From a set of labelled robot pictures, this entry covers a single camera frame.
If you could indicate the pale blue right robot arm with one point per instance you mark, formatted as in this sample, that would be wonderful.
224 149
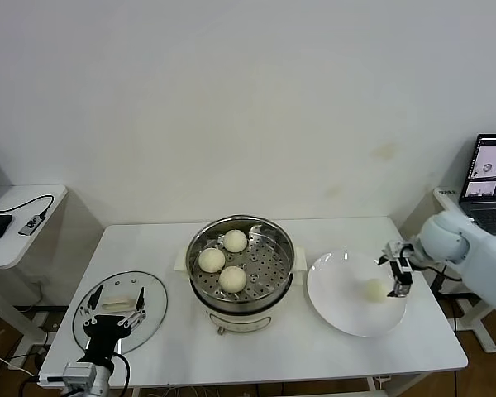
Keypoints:
471 248

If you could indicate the cream electric cooking pot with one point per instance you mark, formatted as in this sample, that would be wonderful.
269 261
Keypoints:
239 320

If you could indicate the round white plate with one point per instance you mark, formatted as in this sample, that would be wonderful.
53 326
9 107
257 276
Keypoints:
335 289

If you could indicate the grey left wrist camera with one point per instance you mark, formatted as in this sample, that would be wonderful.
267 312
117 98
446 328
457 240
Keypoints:
79 373

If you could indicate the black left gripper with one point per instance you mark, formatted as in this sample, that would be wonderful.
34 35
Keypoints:
103 331

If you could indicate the white side desk with mouse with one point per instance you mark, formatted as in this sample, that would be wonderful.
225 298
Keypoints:
20 248

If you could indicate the white table frame bracket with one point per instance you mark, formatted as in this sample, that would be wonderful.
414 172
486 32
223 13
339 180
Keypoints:
380 381

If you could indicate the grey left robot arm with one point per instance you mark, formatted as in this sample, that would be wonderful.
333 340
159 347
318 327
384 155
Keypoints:
103 380

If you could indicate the round glass pot lid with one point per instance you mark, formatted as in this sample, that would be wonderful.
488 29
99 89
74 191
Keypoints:
153 297

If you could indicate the perforated steel steamer basket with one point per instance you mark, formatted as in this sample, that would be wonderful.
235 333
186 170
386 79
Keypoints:
268 264

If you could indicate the grey open laptop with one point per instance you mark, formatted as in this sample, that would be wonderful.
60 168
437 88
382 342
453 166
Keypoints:
492 194

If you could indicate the white side desk with laptop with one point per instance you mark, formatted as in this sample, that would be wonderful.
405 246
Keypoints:
448 202

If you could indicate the grey usb hub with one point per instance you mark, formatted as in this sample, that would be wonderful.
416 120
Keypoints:
30 225

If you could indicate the black desk label sticker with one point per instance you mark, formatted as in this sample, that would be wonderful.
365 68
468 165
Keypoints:
447 192

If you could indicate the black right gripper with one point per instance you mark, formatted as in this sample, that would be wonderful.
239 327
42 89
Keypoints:
403 271

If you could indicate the white steamed baozi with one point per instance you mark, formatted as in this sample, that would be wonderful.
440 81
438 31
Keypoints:
374 290
235 240
232 279
211 260

